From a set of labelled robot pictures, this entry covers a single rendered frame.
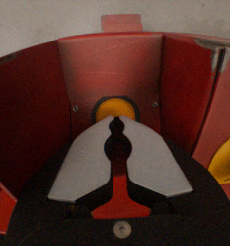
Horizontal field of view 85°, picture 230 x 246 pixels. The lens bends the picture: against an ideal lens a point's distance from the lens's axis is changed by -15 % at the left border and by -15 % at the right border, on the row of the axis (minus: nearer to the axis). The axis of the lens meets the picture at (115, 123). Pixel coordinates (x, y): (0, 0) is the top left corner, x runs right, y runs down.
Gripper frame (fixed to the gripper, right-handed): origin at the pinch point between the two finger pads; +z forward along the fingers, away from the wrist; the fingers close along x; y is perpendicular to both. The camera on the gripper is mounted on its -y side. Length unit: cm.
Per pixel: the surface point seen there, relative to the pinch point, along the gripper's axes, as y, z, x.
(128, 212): 26.2, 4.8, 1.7
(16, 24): -23, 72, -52
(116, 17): -19, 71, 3
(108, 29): -12, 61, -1
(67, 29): -15, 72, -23
